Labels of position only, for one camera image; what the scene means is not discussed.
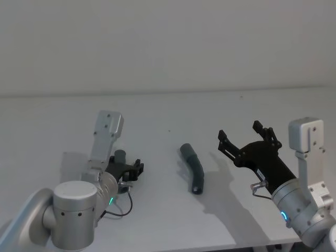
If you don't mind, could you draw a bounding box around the white table cloth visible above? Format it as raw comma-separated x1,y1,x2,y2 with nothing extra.
0,90,336,249

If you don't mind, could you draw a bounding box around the left gripper thin dark cable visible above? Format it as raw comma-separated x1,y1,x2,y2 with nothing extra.
99,180,134,219

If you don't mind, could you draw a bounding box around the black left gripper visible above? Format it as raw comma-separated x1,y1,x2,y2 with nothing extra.
104,155,145,182

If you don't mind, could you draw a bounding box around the short grey cylinder piece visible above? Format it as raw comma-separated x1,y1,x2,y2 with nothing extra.
114,149,127,165

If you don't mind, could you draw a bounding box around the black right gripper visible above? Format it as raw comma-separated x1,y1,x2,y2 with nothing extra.
217,120,299,195

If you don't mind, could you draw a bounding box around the gripper thin dark cable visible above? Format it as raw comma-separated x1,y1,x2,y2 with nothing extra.
250,180,274,201
99,180,134,219

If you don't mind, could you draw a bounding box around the dark grey curved tube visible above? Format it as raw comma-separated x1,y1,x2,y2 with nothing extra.
179,142,206,196

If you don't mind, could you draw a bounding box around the right gripper thin dark cable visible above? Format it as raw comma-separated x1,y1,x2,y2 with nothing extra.
250,180,274,201

